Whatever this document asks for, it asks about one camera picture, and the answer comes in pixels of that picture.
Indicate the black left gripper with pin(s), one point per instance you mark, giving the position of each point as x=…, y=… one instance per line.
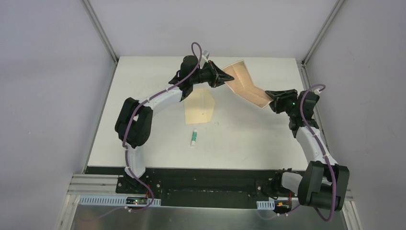
x=211, y=74

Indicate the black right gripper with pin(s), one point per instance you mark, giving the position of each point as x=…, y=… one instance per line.
x=279, y=97

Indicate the cream paper envelope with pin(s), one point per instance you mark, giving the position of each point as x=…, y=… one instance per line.
x=199, y=106

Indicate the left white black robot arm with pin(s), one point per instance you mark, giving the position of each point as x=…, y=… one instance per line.
x=134, y=121

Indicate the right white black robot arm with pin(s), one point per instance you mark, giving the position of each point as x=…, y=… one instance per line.
x=324, y=182

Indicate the green white glue stick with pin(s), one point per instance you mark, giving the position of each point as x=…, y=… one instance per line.
x=194, y=137

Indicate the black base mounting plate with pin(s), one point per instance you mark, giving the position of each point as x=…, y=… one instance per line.
x=261, y=180

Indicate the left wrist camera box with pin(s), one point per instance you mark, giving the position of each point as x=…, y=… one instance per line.
x=205, y=56

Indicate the right white cable duct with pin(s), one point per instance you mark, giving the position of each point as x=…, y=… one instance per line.
x=265, y=205

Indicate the white cable duct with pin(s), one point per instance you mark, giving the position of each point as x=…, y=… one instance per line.
x=265, y=205
x=122, y=201

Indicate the left white cable duct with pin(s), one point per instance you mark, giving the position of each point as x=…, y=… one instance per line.
x=122, y=201

